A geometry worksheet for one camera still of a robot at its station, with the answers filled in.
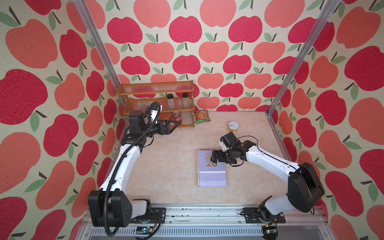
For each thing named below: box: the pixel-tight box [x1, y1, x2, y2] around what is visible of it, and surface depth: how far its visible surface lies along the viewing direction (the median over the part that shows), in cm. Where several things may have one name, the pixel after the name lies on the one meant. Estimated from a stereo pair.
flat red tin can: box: [159, 112, 172, 121], surface depth 116 cm
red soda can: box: [173, 111, 183, 125], surface depth 107 cm
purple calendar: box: [199, 149, 227, 188], surface depth 84 cm
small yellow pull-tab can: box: [228, 121, 239, 133], surface depth 107 cm
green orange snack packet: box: [195, 109, 211, 124], surface depth 117 cm
